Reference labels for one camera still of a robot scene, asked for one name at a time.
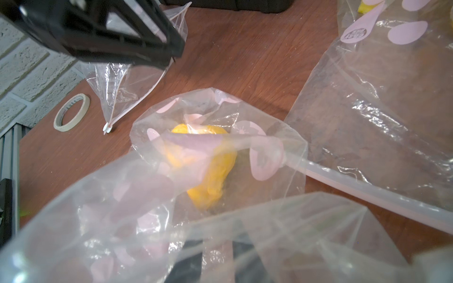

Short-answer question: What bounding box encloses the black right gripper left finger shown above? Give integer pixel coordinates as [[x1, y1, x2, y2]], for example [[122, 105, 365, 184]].
[[165, 251, 202, 283]]

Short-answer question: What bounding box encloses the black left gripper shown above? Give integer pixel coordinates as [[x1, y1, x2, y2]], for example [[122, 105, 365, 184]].
[[1, 1, 186, 69]]

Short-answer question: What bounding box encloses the clear tape roll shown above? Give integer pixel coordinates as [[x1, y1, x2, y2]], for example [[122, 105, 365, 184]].
[[52, 92, 91, 133]]

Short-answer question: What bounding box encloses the clear zip bag bottom layer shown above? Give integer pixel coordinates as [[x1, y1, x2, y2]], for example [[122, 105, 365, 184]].
[[285, 33, 453, 233]]

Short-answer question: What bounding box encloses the black plastic toolbox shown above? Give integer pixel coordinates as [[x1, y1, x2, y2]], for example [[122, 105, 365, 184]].
[[160, 0, 294, 14]]

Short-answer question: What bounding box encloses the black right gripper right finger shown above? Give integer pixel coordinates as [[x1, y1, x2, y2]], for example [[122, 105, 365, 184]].
[[232, 241, 274, 283]]

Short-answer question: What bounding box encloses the clear zip bag with pears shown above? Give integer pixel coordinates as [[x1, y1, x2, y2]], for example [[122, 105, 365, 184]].
[[337, 1, 453, 48]]

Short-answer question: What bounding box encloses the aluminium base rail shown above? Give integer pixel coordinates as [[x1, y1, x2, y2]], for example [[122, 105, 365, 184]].
[[1, 123, 30, 246]]

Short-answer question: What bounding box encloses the dotted zip bag with pears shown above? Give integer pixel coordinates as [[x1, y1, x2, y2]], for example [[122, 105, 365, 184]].
[[76, 2, 192, 134]]

